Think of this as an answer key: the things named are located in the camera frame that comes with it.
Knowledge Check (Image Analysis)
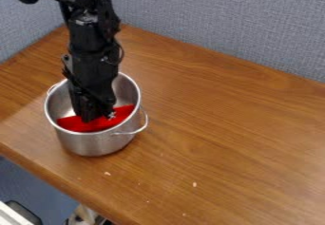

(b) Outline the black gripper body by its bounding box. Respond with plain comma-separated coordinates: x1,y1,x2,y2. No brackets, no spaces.
62,43,123,100

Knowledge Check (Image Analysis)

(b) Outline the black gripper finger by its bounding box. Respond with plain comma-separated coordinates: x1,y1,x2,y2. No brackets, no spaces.
69,90,94,122
86,97,115,120

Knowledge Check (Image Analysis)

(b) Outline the red block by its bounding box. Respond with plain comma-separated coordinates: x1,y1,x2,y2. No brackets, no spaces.
57,104,135,133

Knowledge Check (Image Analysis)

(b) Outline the stainless steel pot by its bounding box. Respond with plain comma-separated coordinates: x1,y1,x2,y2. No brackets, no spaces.
44,73,148,157

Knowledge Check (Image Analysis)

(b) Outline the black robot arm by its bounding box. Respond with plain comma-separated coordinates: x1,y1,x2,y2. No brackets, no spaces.
18,0,124,122

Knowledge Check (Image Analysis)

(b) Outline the white black object under table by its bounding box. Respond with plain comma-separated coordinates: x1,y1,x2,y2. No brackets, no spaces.
62,205,113,225

